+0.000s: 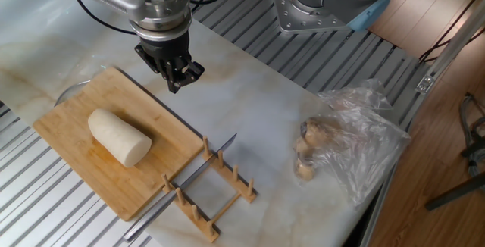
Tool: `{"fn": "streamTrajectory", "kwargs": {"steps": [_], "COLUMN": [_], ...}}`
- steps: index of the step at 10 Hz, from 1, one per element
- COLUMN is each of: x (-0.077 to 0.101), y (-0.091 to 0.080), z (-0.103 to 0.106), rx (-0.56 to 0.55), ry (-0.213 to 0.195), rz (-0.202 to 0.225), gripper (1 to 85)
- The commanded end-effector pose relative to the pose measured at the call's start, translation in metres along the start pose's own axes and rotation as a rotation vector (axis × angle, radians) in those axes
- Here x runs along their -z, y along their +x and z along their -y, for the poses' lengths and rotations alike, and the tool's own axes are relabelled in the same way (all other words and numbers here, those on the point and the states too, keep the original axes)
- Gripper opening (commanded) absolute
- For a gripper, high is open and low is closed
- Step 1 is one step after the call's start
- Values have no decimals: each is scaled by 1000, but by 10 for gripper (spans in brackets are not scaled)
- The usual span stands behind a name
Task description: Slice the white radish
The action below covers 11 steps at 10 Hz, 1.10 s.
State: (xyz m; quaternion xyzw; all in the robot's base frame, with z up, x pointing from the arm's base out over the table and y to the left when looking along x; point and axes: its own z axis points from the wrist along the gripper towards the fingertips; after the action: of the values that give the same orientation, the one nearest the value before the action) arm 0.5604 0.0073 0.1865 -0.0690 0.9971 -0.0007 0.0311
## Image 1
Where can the wooden cutting board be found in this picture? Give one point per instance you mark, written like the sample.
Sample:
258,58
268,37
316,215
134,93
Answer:
76,144

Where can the wooden peg rack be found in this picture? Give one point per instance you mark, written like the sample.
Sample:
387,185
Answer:
231,179

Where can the silver corner bracket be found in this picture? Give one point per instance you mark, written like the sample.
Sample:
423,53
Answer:
425,84

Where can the black stand leg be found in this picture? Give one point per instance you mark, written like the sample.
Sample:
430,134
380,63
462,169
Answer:
454,193

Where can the white marble slab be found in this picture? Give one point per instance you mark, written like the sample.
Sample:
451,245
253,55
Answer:
246,99

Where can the clear plastic bag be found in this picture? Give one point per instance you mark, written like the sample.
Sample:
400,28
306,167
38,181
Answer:
360,152

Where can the aluminium frame rail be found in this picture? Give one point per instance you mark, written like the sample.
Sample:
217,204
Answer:
454,42

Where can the white radish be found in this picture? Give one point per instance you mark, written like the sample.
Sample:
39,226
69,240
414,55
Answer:
117,137

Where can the steel cleaver knife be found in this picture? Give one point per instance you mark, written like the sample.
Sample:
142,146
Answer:
151,216

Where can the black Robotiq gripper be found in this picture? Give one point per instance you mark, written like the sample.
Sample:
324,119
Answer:
166,52

